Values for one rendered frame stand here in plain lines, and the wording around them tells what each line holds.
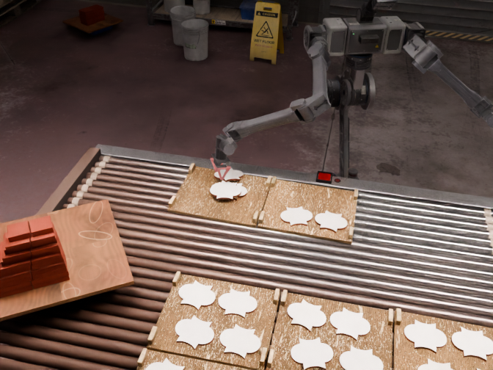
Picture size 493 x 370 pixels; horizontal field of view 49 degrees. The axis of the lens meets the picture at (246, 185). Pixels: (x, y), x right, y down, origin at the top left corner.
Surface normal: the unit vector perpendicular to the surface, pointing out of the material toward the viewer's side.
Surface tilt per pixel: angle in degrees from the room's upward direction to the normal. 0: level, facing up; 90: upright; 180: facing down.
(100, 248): 0
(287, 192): 0
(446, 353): 0
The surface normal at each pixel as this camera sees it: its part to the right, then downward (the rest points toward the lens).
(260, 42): -0.28, 0.39
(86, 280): 0.02, -0.79
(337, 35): 0.12, 0.61
